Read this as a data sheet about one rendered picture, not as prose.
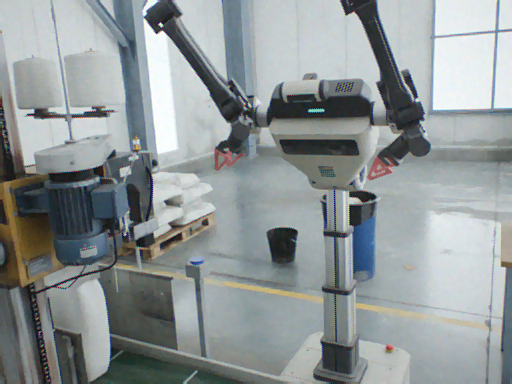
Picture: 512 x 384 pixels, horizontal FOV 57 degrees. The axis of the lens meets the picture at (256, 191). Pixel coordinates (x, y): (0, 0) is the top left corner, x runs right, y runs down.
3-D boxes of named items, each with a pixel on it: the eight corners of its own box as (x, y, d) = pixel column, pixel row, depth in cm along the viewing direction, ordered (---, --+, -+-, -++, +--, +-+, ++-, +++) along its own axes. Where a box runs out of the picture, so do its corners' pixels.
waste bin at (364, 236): (386, 265, 400) (386, 191, 385) (371, 289, 356) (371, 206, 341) (332, 258, 422) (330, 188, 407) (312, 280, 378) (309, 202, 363)
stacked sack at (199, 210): (218, 213, 547) (217, 200, 544) (184, 230, 490) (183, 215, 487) (188, 210, 567) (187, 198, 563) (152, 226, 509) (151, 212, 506)
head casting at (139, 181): (156, 217, 190) (148, 144, 183) (112, 235, 168) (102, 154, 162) (101, 212, 203) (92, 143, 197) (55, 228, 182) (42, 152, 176)
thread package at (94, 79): (137, 106, 148) (131, 49, 144) (98, 110, 133) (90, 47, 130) (99, 107, 155) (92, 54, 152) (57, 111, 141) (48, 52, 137)
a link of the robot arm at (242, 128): (238, 94, 163) (219, 108, 165) (237, 101, 153) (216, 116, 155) (258, 122, 167) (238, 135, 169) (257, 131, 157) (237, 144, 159)
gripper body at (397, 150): (379, 153, 139) (397, 135, 135) (384, 147, 148) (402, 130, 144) (395, 168, 138) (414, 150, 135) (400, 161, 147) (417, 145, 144)
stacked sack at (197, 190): (216, 193, 542) (215, 180, 539) (181, 208, 484) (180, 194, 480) (185, 191, 562) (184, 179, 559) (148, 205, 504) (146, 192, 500)
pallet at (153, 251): (215, 224, 548) (214, 212, 545) (152, 260, 443) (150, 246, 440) (158, 219, 583) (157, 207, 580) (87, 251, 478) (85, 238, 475)
